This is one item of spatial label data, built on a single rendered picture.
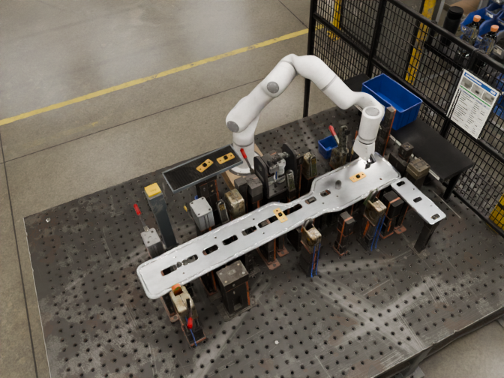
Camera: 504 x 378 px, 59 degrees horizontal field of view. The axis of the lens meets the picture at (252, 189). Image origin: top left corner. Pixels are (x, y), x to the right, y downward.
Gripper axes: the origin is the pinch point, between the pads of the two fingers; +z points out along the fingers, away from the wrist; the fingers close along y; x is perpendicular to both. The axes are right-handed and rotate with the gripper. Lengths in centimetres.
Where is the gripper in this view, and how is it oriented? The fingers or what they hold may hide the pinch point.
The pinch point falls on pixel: (361, 160)
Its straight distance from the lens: 225.2
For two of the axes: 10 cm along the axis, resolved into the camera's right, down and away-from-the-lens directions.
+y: 5.0, 6.6, -5.6
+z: 0.4, 6.3, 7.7
